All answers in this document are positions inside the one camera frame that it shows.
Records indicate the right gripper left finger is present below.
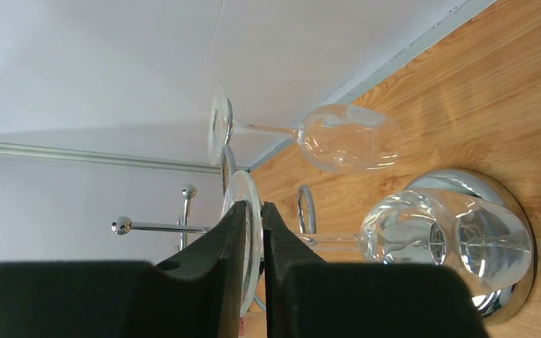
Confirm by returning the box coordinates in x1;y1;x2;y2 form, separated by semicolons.
0;201;247;337

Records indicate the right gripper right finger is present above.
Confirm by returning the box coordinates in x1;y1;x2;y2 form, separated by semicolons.
262;202;487;337

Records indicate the clear wine glass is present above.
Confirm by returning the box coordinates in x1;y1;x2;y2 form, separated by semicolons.
220;170;534;318
207;87;402;174

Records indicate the clear wine glass back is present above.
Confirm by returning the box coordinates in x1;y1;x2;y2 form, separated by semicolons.
207;87;402;174

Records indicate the chrome wine glass rack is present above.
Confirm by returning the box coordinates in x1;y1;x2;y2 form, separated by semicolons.
111;144;538;326

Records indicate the aluminium frame rail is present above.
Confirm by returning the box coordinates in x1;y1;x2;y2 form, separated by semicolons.
0;142;220;174

